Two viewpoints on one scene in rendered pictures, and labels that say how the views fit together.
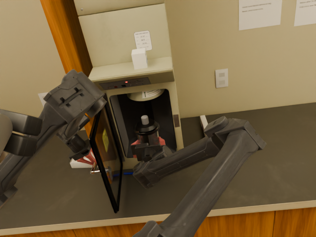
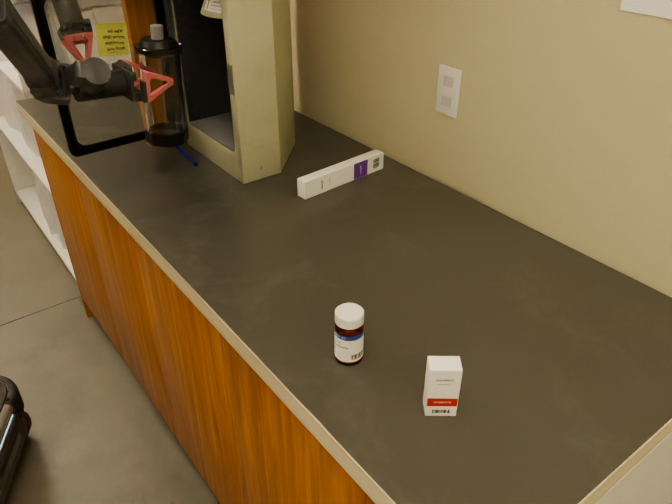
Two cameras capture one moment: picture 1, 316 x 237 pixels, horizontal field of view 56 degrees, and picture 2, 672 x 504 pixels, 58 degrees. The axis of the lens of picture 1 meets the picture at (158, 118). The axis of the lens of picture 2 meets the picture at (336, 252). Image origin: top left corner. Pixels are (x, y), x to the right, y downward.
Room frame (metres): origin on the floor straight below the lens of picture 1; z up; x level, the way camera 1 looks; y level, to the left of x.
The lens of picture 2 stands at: (0.34, -1.25, 1.63)
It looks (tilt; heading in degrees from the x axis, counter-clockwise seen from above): 33 degrees down; 47
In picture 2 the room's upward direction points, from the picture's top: straight up
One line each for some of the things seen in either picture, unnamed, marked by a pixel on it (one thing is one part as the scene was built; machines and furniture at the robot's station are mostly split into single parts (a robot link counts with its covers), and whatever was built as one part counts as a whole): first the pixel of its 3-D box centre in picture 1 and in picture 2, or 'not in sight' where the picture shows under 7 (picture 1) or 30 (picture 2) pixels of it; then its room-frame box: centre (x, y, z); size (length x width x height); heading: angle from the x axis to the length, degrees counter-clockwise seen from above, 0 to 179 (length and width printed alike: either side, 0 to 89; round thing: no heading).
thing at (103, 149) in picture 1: (108, 154); (113, 67); (0.97, 0.23, 1.19); 0.30 x 0.01 x 0.40; 176
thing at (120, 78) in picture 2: (148, 156); (114, 83); (0.89, 0.06, 1.21); 0.10 x 0.07 x 0.07; 86
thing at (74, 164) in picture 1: (88, 157); not in sight; (1.26, 0.41, 0.96); 0.16 x 0.12 x 0.04; 78
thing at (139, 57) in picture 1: (139, 58); not in sight; (1.06, 0.03, 1.54); 0.05 x 0.05 x 0.06; 85
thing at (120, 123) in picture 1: (146, 111); (246, 59); (1.24, 0.05, 1.19); 0.26 x 0.24 x 0.35; 84
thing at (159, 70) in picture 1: (132, 79); not in sight; (1.07, 0.07, 1.46); 0.32 x 0.12 x 0.10; 84
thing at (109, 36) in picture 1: (141, 87); (242, 4); (1.25, 0.05, 1.33); 0.32 x 0.25 x 0.77; 84
